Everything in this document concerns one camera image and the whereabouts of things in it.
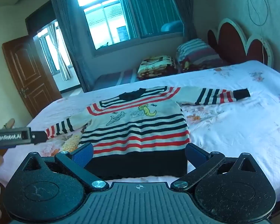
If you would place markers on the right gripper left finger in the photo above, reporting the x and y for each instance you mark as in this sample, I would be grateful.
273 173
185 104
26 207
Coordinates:
74 164

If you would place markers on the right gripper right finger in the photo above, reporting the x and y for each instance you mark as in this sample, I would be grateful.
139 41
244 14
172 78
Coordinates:
205 163

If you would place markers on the striped dinosaur knit sweater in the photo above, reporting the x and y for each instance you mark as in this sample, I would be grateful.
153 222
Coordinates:
143 132

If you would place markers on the wooden side table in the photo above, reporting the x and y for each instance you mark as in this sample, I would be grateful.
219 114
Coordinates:
9 124

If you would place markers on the white floral bed quilt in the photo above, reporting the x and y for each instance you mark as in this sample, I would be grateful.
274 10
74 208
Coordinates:
251 125

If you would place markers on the brown wooden door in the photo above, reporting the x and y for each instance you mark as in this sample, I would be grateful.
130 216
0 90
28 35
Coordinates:
31 74

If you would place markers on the white balcony curtain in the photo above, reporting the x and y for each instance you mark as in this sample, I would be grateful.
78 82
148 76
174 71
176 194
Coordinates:
64 70

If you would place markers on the striped purple bed sheet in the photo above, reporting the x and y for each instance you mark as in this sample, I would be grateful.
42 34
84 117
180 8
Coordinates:
114 79

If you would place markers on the folded yellow patterned blanket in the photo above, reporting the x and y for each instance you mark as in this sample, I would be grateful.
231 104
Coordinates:
157 66

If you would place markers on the striped pillow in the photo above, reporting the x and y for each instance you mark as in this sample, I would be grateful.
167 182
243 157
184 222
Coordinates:
195 55

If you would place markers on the grey left curtain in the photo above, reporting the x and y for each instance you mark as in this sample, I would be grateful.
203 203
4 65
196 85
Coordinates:
66 15

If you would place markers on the grey curtain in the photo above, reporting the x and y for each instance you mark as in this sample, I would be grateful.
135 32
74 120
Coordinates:
185 10
66 15

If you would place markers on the red heart-shaped headboard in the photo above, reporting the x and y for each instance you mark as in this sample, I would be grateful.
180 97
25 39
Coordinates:
232 45

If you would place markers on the large sliding window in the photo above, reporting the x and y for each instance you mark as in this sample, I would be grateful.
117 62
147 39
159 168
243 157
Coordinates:
117 21

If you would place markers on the grey right curtain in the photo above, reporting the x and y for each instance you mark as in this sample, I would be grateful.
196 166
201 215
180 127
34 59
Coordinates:
185 10

